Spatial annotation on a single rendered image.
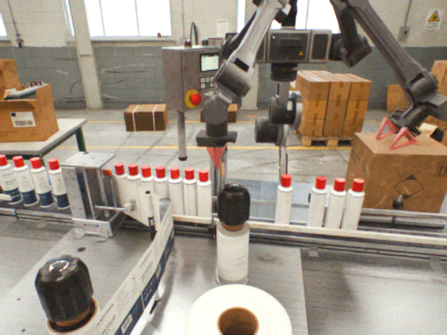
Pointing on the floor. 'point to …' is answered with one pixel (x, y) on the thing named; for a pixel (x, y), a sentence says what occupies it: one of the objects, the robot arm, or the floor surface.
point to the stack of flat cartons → (146, 118)
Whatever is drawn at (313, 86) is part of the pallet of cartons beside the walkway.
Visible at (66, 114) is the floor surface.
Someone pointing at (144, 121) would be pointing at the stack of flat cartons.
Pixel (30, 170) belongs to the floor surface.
